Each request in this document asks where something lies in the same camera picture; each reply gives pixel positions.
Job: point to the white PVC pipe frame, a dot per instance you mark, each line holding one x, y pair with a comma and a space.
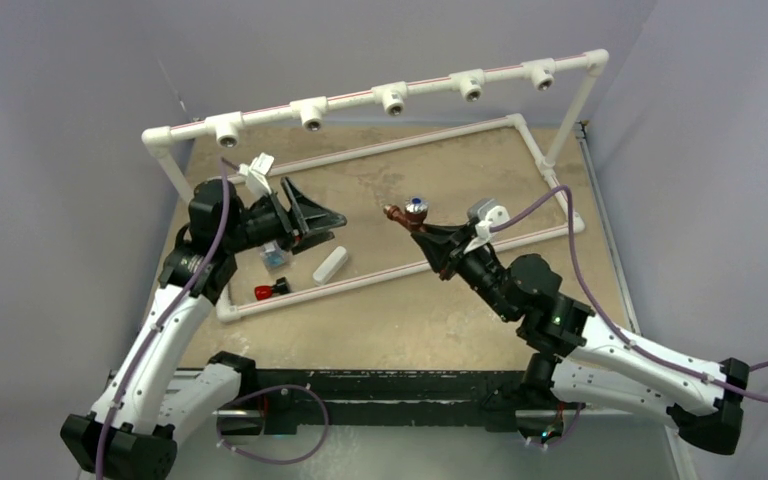
227, 127

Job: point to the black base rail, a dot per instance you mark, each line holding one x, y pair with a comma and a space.
496, 401

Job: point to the white plastic pipe piece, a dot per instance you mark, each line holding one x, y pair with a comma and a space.
330, 266

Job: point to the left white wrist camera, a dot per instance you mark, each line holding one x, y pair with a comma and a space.
255, 174

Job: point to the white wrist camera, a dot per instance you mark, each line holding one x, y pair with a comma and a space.
487, 213
255, 174

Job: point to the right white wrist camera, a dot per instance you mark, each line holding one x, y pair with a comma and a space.
487, 213

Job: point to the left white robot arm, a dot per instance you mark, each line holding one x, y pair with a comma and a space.
134, 429

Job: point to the red and black faucet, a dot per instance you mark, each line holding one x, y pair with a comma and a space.
279, 287

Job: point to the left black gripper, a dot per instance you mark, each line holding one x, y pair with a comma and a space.
307, 215

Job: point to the clear blue faucet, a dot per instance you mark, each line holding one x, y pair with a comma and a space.
273, 256

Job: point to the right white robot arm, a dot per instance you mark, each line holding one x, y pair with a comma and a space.
579, 359

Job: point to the brown faucet with chrome cap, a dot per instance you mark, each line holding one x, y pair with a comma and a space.
411, 215

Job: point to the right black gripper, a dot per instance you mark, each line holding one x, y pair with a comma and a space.
441, 251

